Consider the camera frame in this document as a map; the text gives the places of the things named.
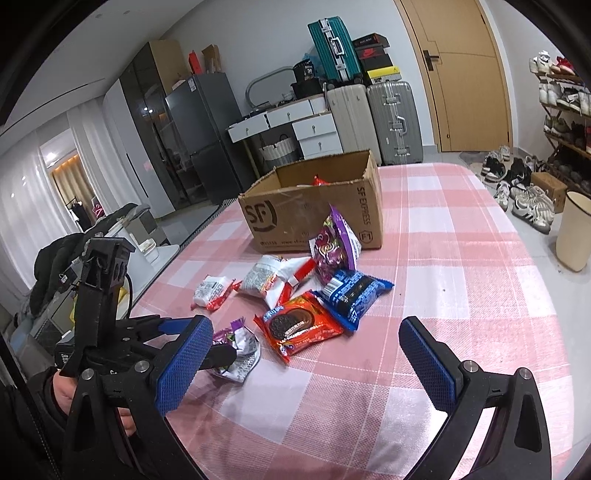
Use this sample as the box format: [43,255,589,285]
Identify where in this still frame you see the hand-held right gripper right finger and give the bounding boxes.
[392,316,552,480]

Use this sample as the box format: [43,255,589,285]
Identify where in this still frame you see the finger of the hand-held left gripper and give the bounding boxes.
[117,316,197,347]
[198,344,238,370]

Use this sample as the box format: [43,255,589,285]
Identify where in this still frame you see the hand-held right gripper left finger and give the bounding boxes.
[62,315,215,480]

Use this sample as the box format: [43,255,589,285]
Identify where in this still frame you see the small purple silver snack packet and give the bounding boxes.
[210,318,262,384]

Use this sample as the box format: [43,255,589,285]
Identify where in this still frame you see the small white red snack packet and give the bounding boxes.
[190,274,237,311]

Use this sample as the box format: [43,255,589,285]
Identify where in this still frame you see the red cookie packet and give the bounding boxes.
[253,291,345,365]

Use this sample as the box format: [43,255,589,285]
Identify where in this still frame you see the white orange noodle snack bag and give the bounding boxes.
[238,255,317,308]

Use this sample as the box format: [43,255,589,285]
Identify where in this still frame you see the blue cookie packet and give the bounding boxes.
[311,269,394,332]

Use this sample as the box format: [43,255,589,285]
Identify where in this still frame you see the large purple candy bag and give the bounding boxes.
[308,206,363,284]

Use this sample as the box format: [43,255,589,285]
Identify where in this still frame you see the brown cardboard box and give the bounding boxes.
[238,149,384,250]

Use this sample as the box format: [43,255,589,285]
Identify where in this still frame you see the person's left forearm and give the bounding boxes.
[0,364,70,480]

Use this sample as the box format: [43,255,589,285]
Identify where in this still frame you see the person's left hand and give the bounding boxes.
[50,369,139,437]

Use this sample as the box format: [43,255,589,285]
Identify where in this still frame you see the black jacket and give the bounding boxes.
[28,231,93,319]

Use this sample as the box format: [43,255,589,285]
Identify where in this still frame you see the white jug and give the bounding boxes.
[136,237,160,264]

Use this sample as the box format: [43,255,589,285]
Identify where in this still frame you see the white grey side table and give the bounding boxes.
[117,242,181,301]

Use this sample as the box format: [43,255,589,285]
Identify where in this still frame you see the white curtains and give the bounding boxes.
[0,99,121,301]

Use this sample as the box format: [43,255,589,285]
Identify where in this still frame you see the white wardrobe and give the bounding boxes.
[102,78,162,217]

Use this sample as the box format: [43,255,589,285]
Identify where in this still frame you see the black glass cabinet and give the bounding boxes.
[121,41,195,217]

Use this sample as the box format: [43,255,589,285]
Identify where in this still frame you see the scattered pile of shoes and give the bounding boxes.
[480,145,555,234]

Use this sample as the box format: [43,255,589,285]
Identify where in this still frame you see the cream trash bin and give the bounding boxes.
[555,191,591,273]

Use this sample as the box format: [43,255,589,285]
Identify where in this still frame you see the dark grey fridge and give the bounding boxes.
[165,72,243,206]

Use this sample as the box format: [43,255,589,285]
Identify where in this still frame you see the grey white laundry basket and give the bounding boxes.
[257,134,301,163]

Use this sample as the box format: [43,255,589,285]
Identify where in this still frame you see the small plain cardboard box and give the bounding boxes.
[530,172,568,214]

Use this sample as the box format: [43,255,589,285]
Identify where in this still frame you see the flat cardboard sheet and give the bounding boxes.
[148,39,192,90]

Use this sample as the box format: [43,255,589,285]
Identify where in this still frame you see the white drawer desk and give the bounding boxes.
[227,96,345,160]

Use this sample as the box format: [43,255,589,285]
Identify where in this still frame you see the silver suitcase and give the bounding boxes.
[367,80,424,166]

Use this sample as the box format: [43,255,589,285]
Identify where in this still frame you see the wooden shoe rack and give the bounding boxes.
[538,76,591,199]

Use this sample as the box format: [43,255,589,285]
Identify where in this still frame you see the beige suitcase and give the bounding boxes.
[326,84,382,164]

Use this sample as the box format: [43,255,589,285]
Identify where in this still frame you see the wooden door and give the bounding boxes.
[394,0,514,153]

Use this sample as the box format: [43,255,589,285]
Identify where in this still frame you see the black box white print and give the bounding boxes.
[292,60,317,84]

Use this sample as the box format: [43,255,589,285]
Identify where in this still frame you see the yellow black shoe box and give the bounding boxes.
[365,65,402,85]

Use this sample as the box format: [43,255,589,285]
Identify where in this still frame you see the shoe rack with shoes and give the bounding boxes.
[529,51,591,185]

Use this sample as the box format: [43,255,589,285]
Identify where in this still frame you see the teal suitcase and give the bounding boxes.
[308,16,363,84]

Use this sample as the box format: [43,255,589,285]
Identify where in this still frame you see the oval mirror frame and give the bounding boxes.
[245,67,296,108]

